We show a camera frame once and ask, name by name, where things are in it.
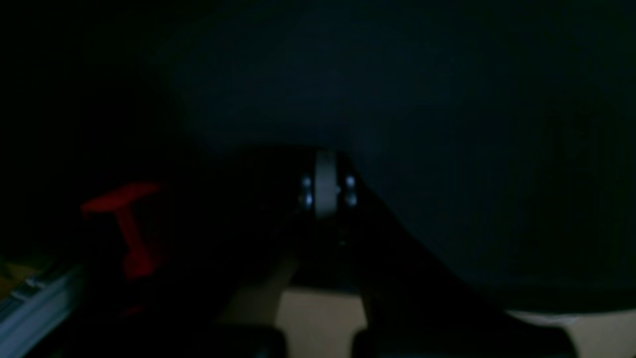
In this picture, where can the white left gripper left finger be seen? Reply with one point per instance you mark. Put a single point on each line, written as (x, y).
(240, 230)

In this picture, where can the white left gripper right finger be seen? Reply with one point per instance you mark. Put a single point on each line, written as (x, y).
(416, 307)

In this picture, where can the red black clamp bottom edge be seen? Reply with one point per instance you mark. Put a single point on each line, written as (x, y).
(140, 215)

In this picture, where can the black table cloth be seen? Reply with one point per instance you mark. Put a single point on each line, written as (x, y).
(500, 133)

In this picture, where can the aluminium frame rail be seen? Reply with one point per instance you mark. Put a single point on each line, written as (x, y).
(38, 306)

